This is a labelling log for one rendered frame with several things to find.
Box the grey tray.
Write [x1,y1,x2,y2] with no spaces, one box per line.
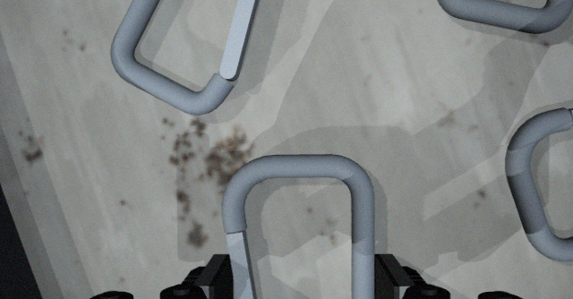
[0,184,43,299]

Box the grey carabiner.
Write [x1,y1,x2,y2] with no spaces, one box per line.
[505,107,573,261]
[110,0,259,115]
[437,0,573,34]
[221,154,375,299]

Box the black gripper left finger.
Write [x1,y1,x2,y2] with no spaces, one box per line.
[90,254,234,299]

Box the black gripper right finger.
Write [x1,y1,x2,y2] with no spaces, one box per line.
[374,254,523,299]

